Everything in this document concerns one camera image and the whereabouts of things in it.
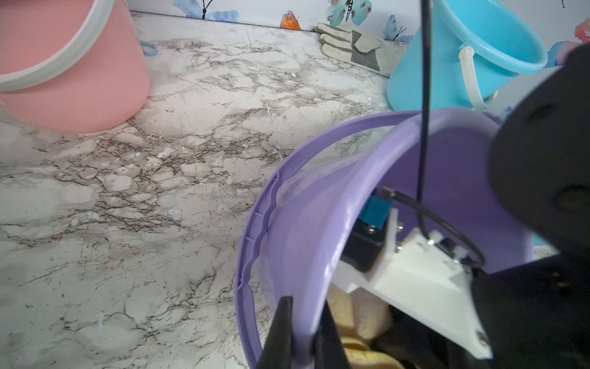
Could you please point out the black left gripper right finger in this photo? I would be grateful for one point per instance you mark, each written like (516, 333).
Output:
(329, 350)

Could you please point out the pink plastic bucket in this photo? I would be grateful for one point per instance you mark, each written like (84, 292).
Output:
(71, 66)

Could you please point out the grey white folded cloth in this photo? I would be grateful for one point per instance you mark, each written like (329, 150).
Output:
(361, 49)

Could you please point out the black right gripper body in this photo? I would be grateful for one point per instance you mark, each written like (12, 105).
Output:
(535, 315)

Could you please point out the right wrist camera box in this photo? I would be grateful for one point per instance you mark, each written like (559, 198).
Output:
(424, 277)

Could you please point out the teal bucket with sticker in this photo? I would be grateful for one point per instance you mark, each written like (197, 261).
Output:
(477, 48)

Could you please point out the purple plastic bucket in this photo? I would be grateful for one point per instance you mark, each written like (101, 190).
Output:
(299, 226)

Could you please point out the cream yellow microfibre cloth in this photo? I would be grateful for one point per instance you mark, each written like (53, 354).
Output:
(360, 319)

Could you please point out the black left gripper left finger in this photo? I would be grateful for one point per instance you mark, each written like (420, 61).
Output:
(277, 351)

